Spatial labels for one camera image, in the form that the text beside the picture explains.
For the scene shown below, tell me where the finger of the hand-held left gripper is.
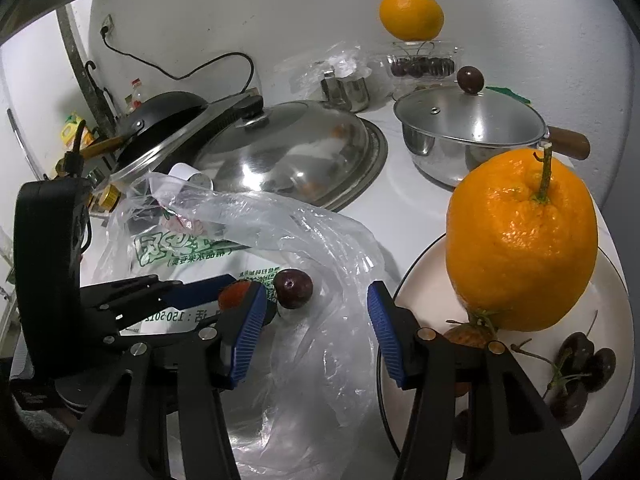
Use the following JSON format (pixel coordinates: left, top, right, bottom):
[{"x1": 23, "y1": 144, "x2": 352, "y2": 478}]
[
  {"x1": 80, "y1": 275, "x2": 236, "y2": 318},
  {"x1": 102, "y1": 322, "x2": 221, "y2": 356}
]

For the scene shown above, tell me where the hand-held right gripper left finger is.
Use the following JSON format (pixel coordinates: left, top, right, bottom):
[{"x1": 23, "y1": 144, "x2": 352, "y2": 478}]
[{"x1": 52, "y1": 282, "x2": 268, "y2": 480}]

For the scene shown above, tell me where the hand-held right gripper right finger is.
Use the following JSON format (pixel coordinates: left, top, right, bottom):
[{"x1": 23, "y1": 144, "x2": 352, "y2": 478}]
[{"x1": 366, "y1": 281, "x2": 576, "y2": 480}]

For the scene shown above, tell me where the red strawberry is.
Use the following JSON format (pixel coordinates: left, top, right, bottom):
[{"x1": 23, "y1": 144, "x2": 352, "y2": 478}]
[
  {"x1": 444, "y1": 322, "x2": 496, "y2": 348},
  {"x1": 218, "y1": 282, "x2": 251, "y2": 311}
]

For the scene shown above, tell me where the white plate with dark rim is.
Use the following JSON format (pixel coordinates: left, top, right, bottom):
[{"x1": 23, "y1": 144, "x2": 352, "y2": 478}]
[{"x1": 376, "y1": 232, "x2": 628, "y2": 476}]

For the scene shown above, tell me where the clear printed plastic bag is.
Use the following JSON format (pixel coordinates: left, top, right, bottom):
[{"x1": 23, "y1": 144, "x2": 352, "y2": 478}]
[{"x1": 92, "y1": 172, "x2": 401, "y2": 478}]

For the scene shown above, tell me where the large orange with stem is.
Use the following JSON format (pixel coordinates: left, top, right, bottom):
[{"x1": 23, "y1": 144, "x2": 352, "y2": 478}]
[{"x1": 446, "y1": 146, "x2": 599, "y2": 332}]

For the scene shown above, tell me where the yellow detergent bottle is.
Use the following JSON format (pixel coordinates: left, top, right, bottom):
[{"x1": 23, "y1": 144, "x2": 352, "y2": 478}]
[{"x1": 60, "y1": 112, "x2": 98, "y2": 151}]

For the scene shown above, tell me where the large steel lid black knob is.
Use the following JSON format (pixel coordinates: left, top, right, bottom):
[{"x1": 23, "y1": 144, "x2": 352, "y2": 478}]
[{"x1": 192, "y1": 95, "x2": 388, "y2": 211}]

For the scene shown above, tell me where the black umbrella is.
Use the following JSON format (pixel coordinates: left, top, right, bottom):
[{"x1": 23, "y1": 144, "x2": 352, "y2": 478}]
[{"x1": 82, "y1": 60, "x2": 121, "y2": 126}]

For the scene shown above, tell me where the steel induction cooker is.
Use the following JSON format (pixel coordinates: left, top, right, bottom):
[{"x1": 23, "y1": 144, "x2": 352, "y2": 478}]
[{"x1": 87, "y1": 90, "x2": 263, "y2": 211}]

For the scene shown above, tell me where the red cap bottle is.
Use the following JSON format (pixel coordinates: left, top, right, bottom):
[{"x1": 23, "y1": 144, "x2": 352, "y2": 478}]
[{"x1": 127, "y1": 77, "x2": 146, "y2": 111}]

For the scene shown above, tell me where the grey vertical pipe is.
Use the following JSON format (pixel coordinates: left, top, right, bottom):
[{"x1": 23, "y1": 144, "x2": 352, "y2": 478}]
[{"x1": 56, "y1": 2, "x2": 118, "y2": 136}]

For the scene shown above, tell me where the steel cup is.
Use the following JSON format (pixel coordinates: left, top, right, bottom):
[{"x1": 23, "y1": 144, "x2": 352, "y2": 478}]
[
  {"x1": 342, "y1": 77, "x2": 371, "y2": 112},
  {"x1": 320, "y1": 72, "x2": 346, "y2": 103}
]

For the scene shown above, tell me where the crumpled clear plastic bag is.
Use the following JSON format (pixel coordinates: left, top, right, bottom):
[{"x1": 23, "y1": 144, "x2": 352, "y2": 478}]
[{"x1": 275, "y1": 42, "x2": 373, "y2": 96}]

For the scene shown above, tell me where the yellow green sponge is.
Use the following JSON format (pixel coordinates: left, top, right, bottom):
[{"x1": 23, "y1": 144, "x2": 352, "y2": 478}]
[{"x1": 485, "y1": 85, "x2": 533, "y2": 106}]

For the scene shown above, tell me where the clear plastic fruit box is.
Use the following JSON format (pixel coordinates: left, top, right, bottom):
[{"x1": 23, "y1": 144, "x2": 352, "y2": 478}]
[{"x1": 382, "y1": 40, "x2": 461, "y2": 81}]

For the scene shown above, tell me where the small round orange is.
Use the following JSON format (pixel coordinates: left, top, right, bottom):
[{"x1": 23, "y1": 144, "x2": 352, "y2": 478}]
[{"x1": 379, "y1": 0, "x2": 445, "y2": 41}]

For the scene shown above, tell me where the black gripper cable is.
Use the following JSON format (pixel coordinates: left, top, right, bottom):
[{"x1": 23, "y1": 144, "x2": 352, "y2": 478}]
[{"x1": 56, "y1": 120, "x2": 93, "y2": 183}]

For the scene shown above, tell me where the grey window handle bar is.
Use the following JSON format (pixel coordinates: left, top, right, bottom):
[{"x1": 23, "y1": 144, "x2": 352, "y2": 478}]
[{"x1": 6, "y1": 107, "x2": 38, "y2": 181}]

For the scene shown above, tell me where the steel saucepan with wooden handle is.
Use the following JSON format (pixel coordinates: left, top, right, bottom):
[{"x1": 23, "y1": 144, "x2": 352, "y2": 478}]
[{"x1": 402, "y1": 120, "x2": 591, "y2": 188}]

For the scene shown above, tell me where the black wok with wooden handle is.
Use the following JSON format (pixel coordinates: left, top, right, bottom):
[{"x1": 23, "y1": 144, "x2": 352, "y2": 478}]
[{"x1": 75, "y1": 91, "x2": 211, "y2": 161}]

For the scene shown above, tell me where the black cooker power cable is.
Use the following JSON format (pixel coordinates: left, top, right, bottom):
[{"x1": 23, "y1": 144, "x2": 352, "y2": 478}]
[{"x1": 100, "y1": 25, "x2": 258, "y2": 96}]

